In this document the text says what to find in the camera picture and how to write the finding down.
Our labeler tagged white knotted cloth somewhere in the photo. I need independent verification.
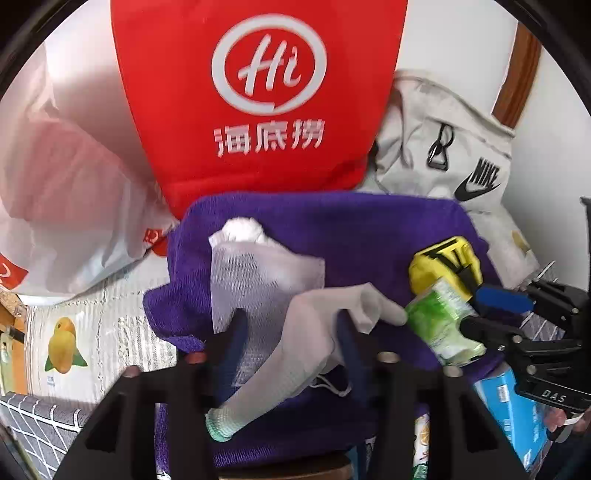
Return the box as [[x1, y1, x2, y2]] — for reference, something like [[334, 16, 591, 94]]
[[208, 217, 281, 248]]

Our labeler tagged person's right hand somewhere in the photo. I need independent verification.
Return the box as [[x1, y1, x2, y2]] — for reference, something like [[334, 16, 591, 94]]
[[544, 407, 591, 434]]

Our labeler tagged fruit print wet wipe packet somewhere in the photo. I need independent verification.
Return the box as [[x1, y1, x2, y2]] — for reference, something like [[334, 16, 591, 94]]
[[413, 414, 430, 480]]

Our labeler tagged white Miniso plastic bag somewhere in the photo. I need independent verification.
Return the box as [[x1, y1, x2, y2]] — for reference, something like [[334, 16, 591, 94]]
[[0, 45, 181, 296]]

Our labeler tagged red Haidilao paper bag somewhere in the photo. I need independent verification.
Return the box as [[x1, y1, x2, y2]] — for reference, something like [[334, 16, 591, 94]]
[[110, 1, 407, 217]]

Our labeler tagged blue tissue pack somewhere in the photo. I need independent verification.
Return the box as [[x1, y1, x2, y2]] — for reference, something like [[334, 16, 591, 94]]
[[474, 369, 547, 471]]

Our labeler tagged green tissue packet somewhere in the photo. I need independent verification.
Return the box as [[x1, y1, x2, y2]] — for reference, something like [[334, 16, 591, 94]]
[[406, 279, 486, 367]]

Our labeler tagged beige Nike waist bag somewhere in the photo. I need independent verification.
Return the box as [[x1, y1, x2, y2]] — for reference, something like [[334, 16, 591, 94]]
[[358, 68, 518, 214]]

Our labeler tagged wooden headboard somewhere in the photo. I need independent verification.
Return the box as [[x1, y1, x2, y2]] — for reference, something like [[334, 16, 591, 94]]
[[492, 23, 542, 129]]

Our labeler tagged purple fleece blanket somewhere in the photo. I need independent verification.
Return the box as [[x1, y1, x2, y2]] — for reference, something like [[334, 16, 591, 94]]
[[143, 192, 499, 469]]

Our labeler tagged brown cardboard box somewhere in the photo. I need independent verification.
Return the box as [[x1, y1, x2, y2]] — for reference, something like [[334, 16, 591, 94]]
[[0, 291, 27, 395]]

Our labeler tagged yellow black pouch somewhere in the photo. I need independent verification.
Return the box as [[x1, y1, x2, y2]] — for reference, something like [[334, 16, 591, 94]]
[[409, 236, 483, 301]]

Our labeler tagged newspaper print pillow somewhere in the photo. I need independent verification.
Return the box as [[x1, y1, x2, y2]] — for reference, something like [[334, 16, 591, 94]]
[[24, 253, 176, 405]]

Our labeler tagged white knit glove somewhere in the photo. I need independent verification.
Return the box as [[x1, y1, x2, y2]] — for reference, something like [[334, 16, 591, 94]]
[[205, 283, 408, 442]]

